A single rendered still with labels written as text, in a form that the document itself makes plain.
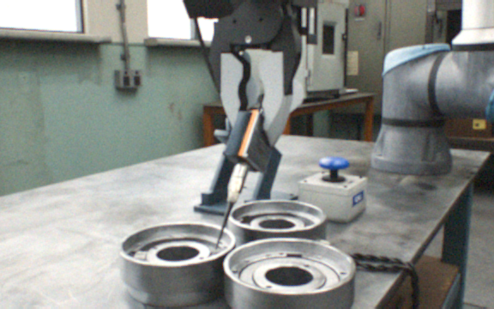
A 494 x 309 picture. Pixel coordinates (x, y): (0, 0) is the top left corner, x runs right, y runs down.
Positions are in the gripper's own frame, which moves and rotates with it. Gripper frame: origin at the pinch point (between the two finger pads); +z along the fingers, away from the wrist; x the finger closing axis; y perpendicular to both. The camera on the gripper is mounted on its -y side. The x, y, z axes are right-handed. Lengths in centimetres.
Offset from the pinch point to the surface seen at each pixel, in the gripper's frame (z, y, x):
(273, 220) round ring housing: 10.4, 4.2, 0.2
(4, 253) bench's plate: 13.0, -13.7, 23.4
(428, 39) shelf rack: -25, 338, 55
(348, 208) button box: 11.2, 15.1, -4.5
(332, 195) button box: 9.8, 14.9, -2.4
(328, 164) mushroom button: 6.2, 16.5, -1.1
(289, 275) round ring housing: 11.1, -5.9, -7.1
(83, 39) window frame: -19, 99, 150
